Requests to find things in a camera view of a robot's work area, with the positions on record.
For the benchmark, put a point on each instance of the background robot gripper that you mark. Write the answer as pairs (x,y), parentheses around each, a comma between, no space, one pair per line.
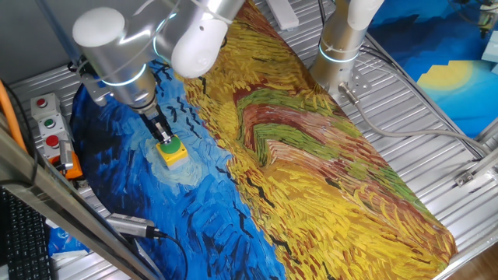
(484,30)

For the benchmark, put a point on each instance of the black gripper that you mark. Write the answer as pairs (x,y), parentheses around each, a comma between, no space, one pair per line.
(151,116)

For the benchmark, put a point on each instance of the green button yellow box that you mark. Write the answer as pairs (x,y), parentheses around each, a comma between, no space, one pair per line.
(173,153)

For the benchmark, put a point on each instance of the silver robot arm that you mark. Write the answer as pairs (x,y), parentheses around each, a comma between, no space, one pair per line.
(124,58)

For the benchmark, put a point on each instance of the grey box red mushroom button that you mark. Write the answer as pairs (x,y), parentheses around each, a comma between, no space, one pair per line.
(52,142)

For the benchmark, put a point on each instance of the grey box green button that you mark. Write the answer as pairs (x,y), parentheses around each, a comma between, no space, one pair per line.
(49,123)

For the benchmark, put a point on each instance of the grey box flat red button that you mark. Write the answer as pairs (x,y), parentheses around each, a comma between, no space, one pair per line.
(41,103)

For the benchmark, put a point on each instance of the small light blue gift box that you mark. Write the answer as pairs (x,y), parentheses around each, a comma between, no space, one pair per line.
(495,69)

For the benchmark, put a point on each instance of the blue yellow backdrop cloth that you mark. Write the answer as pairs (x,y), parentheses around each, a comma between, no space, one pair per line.
(447,105)

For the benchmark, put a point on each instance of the blue tissue pack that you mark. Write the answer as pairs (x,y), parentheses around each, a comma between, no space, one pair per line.
(64,239)

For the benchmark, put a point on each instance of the grey metal pole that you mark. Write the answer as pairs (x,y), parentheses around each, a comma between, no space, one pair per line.
(54,27)

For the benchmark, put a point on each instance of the painted wheatfield print cloth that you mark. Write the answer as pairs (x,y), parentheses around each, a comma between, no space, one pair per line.
(311,175)

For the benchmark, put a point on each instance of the white power strip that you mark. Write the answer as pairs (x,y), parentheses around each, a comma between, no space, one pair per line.
(284,13)

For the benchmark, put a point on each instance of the black keyboard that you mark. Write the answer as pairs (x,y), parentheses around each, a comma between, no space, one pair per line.
(23,241)

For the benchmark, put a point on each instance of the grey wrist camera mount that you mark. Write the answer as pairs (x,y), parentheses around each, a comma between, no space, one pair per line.
(95,89)

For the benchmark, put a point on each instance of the silver depth camera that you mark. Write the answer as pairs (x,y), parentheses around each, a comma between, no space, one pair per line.
(128,225)
(66,153)

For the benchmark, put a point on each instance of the aluminium frame bar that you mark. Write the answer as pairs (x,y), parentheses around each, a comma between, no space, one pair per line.
(58,202)

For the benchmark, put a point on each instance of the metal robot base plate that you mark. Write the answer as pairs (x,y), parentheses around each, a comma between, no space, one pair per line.
(360,83)

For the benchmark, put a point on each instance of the aluminium profile bracket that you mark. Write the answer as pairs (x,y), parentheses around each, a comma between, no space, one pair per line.
(474,171)

